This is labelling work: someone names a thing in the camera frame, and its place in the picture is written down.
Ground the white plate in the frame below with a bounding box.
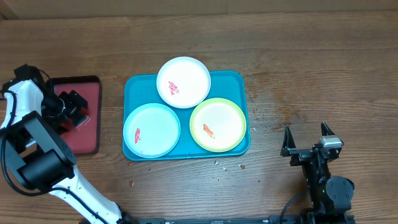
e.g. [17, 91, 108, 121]
[156, 57, 211, 109]

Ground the dark green sponge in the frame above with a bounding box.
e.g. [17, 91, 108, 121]
[72, 114, 91, 129]

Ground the light blue plate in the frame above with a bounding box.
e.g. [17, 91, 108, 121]
[123, 103, 181, 159]

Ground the black tray with red liquid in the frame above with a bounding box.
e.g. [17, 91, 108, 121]
[53, 75, 102, 154]

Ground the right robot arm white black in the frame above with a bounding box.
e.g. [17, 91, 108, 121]
[279, 122, 355, 223]

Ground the green rimmed plate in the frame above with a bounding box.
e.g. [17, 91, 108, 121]
[189, 98, 247, 153]

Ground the teal plastic tray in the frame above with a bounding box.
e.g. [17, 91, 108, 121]
[123, 70, 251, 161]

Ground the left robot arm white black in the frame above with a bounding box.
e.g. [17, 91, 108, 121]
[1, 64, 137, 224]

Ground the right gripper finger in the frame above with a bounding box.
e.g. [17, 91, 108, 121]
[282, 125, 295, 150]
[321, 121, 335, 136]

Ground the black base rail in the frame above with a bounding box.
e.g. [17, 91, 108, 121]
[136, 214, 356, 224]

